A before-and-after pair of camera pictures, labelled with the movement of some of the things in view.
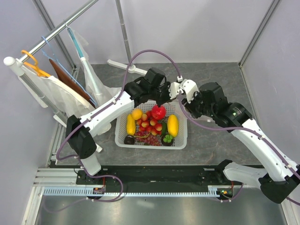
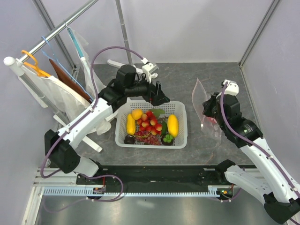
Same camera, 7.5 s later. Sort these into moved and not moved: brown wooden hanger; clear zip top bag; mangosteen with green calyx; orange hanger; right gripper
Moved: clear zip top bag; right gripper
Not moved: mangosteen with green calyx; brown wooden hanger; orange hanger
